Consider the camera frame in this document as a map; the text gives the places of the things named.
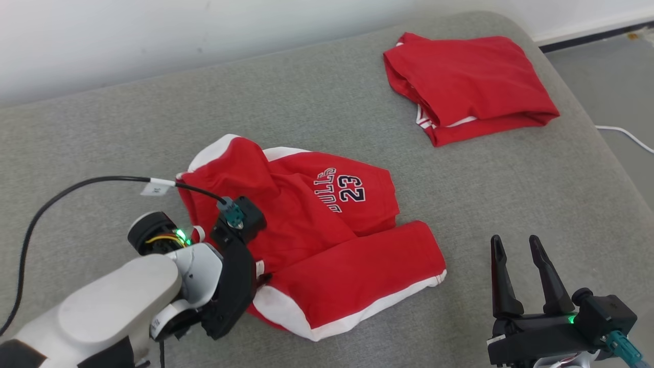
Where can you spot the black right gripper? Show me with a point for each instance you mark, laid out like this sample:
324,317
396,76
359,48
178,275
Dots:
536,337

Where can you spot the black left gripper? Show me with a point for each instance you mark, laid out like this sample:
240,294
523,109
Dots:
237,286

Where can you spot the red basketball shorts white trim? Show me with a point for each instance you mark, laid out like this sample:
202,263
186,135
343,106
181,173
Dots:
332,266

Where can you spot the red basketball jersey white sleeves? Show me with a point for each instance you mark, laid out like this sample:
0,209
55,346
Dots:
470,76

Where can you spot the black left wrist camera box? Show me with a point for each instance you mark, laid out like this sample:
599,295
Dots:
250,217

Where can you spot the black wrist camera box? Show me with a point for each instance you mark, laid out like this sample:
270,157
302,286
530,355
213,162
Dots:
250,217
605,314

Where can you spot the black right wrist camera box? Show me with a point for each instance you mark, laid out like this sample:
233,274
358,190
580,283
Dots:
605,314

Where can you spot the white wall baseboard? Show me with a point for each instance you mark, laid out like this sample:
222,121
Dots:
592,30

